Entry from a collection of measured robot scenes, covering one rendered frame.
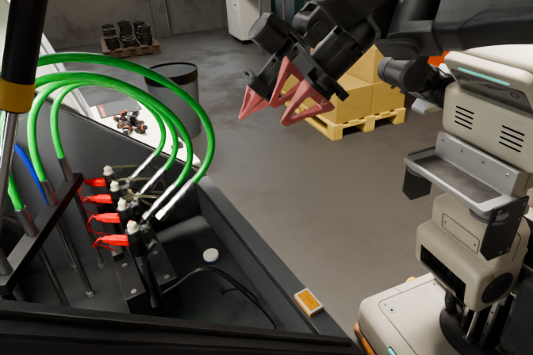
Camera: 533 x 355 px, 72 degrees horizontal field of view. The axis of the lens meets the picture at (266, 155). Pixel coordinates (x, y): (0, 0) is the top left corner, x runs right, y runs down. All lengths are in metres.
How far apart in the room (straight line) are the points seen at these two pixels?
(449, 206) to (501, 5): 0.73
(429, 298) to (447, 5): 1.36
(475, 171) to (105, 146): 0.89
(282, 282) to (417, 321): 0.92
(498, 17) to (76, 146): 0.85
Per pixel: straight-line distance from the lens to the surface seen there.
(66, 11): 8.30
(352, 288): 2.04
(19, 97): 0.27
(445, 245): 1.14
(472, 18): 0.49
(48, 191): 0.85
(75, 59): 0.60
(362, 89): 3.33
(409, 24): 0.50
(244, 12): 6.80
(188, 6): 8.40
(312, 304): 0.73
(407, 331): 1.58
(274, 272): 0.80
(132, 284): 0.80
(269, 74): 0.81
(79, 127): 0.96
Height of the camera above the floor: 1.53
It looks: 30 degrees down
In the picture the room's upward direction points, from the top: 3 degrees counter-clockwise
